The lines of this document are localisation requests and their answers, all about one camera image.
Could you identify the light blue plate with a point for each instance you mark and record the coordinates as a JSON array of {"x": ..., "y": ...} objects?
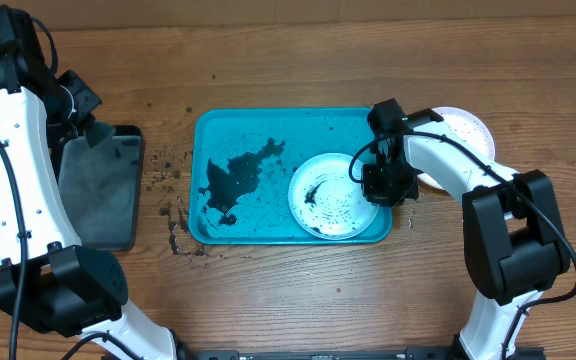
[{"x": 326, "y": 202}]

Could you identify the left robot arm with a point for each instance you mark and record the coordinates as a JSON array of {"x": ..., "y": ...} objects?
[{"x": 49, "y": 281}]

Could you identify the black water tray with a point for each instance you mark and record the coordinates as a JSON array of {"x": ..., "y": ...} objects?
[{"x": 100, "y": 188}]

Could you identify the white plate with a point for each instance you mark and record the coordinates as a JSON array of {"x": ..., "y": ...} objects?
[{"x": 470, "y": 130}]

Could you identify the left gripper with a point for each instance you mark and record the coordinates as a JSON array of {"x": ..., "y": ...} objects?
[{"x": 90, "y": 102}]

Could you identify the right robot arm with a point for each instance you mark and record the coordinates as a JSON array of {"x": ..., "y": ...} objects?
[{"x": 515, "y": 250}]

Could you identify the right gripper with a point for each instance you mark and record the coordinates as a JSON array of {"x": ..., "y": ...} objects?
[{"x": 380, "y": 196}]

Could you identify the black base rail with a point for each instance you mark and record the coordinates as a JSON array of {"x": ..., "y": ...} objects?
[{"x": 318, "y": 355}]

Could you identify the dark green sponge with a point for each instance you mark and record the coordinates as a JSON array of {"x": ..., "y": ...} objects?
[{"x": 97, "y": 133}]

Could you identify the blue plastic tray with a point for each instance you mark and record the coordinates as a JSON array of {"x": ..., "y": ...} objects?
[{"x": 244, "y": 160}]

